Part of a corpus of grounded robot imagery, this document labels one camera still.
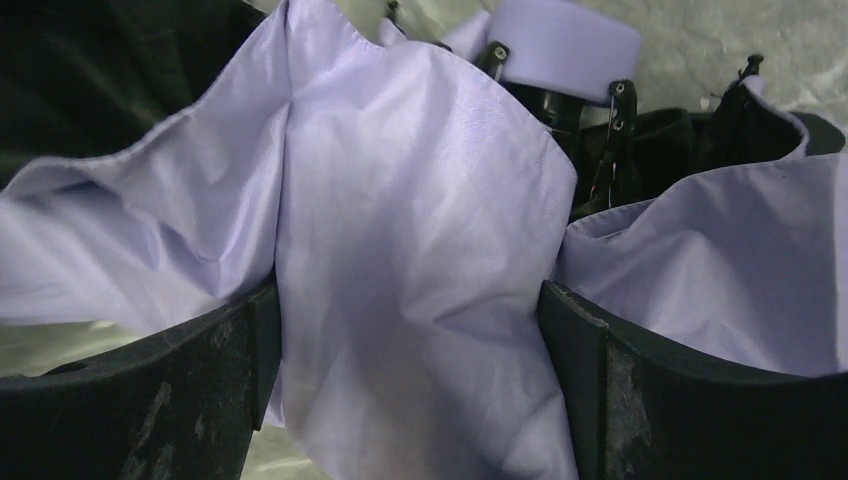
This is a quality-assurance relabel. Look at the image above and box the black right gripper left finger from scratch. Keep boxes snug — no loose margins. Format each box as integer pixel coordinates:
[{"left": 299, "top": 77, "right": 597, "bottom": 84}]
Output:
[{"left": 1, "top": 279, "right": 281, "bottom": 480}]

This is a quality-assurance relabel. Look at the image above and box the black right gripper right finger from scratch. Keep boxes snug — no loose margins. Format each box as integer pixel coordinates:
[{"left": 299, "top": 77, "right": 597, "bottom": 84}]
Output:
[{"left": 537, "top": 281, "right": 847, "bottom": 479}]

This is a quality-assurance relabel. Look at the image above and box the black and lavender umbrella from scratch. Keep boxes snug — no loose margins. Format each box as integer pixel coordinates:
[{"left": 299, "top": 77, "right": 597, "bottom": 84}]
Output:
[{"left": 1, "top": 1, "right": 847, "bottom": 479}]

